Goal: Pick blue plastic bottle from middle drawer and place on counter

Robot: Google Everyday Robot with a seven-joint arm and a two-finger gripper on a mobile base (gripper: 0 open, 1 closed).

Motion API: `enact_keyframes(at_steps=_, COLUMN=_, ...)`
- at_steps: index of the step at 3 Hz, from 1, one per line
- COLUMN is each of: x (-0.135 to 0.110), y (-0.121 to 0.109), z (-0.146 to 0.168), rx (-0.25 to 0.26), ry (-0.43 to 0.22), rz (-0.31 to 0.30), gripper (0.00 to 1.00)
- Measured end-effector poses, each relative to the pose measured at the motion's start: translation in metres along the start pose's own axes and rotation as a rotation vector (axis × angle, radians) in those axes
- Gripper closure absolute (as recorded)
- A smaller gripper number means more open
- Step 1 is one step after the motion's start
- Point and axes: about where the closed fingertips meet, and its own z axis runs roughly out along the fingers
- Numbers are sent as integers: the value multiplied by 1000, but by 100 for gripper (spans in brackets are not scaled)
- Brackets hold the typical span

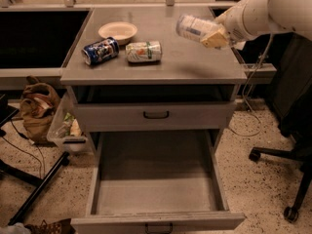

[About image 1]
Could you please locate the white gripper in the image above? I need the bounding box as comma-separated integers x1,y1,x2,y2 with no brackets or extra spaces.
201,0,270,48

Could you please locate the clear plastic water bottle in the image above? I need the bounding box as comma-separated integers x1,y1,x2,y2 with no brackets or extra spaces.
175,14,221,42

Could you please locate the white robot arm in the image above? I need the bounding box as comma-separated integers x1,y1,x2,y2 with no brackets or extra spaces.
200,0,312,48

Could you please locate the grey upper drawer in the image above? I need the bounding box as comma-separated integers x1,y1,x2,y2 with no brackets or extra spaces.
74,101,236,132

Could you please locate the grey drawer cabinet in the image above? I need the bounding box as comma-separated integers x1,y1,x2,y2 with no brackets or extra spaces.
61,5,246,143

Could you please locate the open grey lower drawer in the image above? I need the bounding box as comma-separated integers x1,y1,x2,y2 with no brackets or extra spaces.
72,130,245,234

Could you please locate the white green soda can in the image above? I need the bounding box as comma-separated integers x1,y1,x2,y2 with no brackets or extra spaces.
126,41,162,63

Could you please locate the black office chair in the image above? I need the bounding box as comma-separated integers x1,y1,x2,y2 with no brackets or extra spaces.
249,87,312,222

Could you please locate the blue soda can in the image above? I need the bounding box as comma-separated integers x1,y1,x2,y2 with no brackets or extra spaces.
81,37,119,65

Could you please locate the clear plastic storage bin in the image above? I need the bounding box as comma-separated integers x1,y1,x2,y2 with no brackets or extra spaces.
47,93,90,153

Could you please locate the brown fabric bag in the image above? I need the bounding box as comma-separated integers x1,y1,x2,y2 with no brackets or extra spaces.
19,76,60,144

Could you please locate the black tripod stand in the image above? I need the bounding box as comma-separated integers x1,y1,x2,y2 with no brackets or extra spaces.
0,94,69,225

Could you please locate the camouflage shoe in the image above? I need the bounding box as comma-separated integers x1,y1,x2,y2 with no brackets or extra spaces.
25,218,75,234

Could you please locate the grey cable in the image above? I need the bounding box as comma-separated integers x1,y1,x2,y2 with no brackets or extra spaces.
227,32,276,137

